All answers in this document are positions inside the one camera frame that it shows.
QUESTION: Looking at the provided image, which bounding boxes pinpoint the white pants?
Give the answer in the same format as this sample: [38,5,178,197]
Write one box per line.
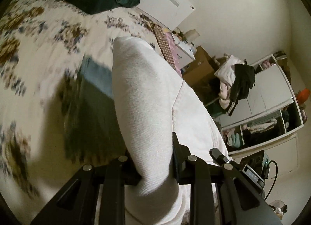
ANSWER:
[112,37,228,224]

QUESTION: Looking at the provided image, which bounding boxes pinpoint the white wardrobe shelf unit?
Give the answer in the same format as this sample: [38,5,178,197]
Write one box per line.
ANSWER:
[213,53,305,154]

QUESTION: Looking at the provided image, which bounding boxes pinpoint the white and black clothes heap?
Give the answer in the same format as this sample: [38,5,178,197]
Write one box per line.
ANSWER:
[215,54,255,116]

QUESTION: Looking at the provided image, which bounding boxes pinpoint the cardboard box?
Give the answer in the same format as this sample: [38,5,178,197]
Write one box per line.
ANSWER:
[182,46,220,105]

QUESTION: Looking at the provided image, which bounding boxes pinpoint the blue folded garment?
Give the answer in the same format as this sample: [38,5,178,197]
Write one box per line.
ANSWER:
[79,55,113,99]

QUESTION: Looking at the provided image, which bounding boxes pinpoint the white nightstand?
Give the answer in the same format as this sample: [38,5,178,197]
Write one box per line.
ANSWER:
[171,33,195,61]

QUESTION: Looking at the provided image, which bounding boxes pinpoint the pink bed sheet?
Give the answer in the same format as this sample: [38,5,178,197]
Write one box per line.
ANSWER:
[165,32,182,78]

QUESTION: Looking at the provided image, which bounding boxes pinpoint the brown checkered blanket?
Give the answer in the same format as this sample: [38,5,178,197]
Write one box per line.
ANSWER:
[153,24,182,78]

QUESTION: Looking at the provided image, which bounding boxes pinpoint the floral fleece blanket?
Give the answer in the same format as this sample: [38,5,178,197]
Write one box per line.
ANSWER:
[1,0,159,224]

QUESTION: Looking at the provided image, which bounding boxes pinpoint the black cable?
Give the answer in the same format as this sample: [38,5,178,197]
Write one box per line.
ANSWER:
[263,160,279,201]

